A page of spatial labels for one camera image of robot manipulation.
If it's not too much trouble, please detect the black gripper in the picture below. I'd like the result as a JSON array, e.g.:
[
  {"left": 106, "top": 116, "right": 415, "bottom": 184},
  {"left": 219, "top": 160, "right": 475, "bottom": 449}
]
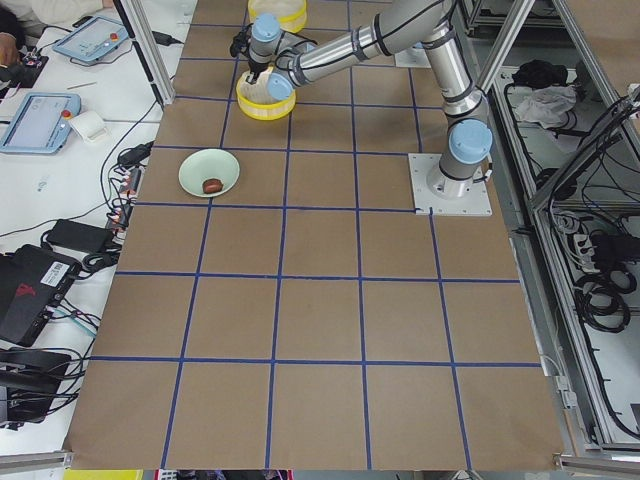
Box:
[{"left": 246, "top": 58, "right": 269, "bottom": 84}]

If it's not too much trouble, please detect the yellow steamer layer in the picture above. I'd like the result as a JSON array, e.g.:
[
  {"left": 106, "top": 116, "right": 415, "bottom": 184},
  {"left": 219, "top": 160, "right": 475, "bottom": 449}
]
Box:
[
  {"left": 235, "top": 67, "right": 296, "bottom": 121},
  {"left": 247, "top": 0, "right": 307, "bottom": 33}
]

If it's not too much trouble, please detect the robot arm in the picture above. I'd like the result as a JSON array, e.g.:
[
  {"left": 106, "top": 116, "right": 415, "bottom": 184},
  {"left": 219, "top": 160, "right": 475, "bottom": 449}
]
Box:
[{"left": 230, "top": 1, "right": 493, "bottom": 199}]

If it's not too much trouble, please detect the pale green plate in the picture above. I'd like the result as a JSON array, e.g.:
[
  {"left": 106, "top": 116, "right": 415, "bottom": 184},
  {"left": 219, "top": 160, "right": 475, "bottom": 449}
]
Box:
[{"left": 178, "top": 149, "right": 240, "bottom": 198}]

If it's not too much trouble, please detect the power strip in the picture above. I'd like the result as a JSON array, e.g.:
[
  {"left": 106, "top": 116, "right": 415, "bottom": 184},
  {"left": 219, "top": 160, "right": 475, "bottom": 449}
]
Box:
[{"left": 105, "top": 166, "right": 144, "bottom": 234}]

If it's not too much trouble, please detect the upper blue teach pendant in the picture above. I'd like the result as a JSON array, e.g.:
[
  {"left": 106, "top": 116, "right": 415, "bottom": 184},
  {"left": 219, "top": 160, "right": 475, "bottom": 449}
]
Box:
[{"left": 53, "top": 16, "right": 129, "bottom": 65}]

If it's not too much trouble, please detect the blue teach pendant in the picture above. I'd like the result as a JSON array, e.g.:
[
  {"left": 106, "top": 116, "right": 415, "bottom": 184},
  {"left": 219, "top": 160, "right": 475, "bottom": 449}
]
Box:
[
  {"left": 1, "top": 92, "right": 81, "bottom": 155},
  {"left": 53, "top": 16, "right": 129, "bottom": 65}
]

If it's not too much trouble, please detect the white small box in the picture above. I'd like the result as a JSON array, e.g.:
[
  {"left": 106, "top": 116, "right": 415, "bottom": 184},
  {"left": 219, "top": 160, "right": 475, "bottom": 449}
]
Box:
[{"left": 68, "top": 111, "right": 109, "bottom": 144}]

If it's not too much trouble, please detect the lower blue teach pendant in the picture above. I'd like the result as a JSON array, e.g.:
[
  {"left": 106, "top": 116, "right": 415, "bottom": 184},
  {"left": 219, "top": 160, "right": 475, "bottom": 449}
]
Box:
[{"left": 1, "top": 92, "right": 81, "bottom": 155}]

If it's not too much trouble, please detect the black power adapter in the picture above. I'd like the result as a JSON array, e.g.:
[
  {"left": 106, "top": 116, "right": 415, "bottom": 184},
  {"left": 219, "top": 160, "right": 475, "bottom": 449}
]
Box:
[{"left": 46, "top": 219, "right": 114, "bottom": 253}]

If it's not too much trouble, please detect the black cloth bundle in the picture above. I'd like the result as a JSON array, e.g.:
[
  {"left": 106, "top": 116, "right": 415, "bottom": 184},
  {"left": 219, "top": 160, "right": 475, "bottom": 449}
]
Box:
[{"left": 512, "top": 59, "right": 568, "bottom": 89}]

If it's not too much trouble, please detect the white cloth bundle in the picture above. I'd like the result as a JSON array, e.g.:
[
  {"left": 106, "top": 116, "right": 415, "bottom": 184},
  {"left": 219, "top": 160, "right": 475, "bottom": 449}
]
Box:
[{"left": 514, "top": 86, "right": 577, "bottom": 128}]

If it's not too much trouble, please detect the black computer box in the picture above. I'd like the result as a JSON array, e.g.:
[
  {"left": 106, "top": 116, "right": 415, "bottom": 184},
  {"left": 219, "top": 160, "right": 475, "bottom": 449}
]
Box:
[{"left": 1, "top": 244, "right": 81, "bottom": 347}]

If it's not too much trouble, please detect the black camera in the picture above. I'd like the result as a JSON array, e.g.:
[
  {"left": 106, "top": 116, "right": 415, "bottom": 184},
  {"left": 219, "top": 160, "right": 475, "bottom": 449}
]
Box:
[{"left": 229, "top": 30, "right": 251, "bottom": 58}]

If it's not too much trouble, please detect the aluminium frame post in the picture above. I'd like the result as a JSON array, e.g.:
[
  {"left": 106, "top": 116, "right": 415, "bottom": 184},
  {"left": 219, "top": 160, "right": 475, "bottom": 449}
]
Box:
[{"left": 114, "top": 0, "right": 175, "bottom": 109}]

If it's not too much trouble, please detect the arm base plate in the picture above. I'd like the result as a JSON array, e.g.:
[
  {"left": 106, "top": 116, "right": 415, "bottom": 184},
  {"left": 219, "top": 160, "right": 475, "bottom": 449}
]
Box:
[
  {"left": 394, "top": 43, "right": 431, "bottom": 69},
  {"left": 408, "top": 153, "right": 493, "bottom": 217}
]

